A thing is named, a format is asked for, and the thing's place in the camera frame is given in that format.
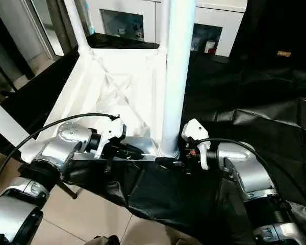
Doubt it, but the white display cabinet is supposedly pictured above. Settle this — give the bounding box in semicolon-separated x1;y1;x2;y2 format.
87;0;248;57

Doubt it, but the black table mat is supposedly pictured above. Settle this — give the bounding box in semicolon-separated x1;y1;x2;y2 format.
0;33;306;245

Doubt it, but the black cabinet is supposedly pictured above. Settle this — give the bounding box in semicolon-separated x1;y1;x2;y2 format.
229;0;306;69

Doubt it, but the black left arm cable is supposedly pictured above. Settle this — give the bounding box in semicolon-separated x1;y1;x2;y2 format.
0;113;121;202

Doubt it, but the black table frame leg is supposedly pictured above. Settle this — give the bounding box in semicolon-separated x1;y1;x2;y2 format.
57;183;78;200

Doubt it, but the black left robot foot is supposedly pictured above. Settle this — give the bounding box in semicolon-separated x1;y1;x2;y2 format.
94;236;121;245

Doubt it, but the teal patterned cloth strip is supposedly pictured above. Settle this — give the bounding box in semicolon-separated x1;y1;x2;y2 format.
83;0;94;34

